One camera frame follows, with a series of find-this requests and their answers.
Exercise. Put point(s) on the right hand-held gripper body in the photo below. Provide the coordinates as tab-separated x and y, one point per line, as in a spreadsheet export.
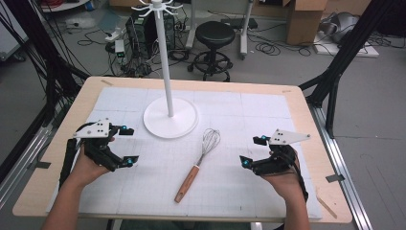
281	161

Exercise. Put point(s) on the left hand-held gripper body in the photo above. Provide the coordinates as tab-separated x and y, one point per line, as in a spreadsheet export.
95	129

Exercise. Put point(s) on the white hook rack stand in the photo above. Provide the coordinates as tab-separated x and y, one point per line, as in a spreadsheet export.
170	123

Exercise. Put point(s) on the person's right hand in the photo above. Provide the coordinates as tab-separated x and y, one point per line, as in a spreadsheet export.
285	185

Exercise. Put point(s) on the person's left hand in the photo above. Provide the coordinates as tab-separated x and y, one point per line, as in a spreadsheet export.
85	171

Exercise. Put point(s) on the white grid mat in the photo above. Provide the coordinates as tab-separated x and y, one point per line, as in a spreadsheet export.
223	185

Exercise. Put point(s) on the wooden table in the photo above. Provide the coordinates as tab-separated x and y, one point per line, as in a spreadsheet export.
316	150

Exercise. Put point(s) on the black tape piece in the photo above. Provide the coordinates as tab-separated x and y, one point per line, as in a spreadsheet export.
335	178
43	165

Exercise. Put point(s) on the thin wooden stick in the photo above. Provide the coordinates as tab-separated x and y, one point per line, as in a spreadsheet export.
326	207

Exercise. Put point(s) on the white power adapter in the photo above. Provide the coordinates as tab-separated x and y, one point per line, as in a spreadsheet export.
119	48

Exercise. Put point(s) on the black computer tower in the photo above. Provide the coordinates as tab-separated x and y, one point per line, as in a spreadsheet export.
140	35

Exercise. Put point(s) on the white power strip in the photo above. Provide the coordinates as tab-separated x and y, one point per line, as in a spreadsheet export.
115	34

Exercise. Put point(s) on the white stand leg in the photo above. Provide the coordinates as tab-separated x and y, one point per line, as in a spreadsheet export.
245	35
191	28

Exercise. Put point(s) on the black round stool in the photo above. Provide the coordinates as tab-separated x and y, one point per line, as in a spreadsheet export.
215	34

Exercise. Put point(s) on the black flat box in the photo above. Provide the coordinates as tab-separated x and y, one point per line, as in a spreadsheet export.
237	23

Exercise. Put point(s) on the cardboard box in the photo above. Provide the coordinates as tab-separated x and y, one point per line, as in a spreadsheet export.
303	27

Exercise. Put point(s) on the white board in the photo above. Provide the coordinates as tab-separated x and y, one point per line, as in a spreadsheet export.
367	51

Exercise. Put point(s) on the grey device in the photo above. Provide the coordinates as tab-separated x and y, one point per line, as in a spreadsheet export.
343	27

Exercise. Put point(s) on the aluminium rail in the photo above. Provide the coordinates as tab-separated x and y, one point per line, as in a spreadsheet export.
343	172
19	169

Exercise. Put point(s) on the black metal frame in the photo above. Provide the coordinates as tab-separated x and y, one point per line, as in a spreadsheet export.
348	51
48	64

